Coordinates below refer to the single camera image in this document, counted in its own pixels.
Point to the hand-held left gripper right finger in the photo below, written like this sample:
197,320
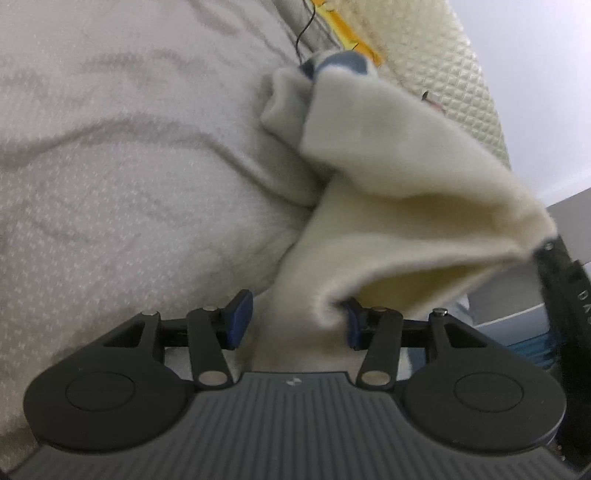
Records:
353,325

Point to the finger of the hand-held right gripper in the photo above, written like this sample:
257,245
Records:
554,267

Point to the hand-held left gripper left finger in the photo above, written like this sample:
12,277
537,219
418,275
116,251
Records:
240,319

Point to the white blue-striped sweater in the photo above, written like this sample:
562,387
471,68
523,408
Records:
392,161

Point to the grey bedside cabinet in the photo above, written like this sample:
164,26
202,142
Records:
570,203

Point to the cream quilted headboard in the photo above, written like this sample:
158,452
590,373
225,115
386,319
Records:
452,60

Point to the yellow pillow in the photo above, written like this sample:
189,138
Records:
342,26

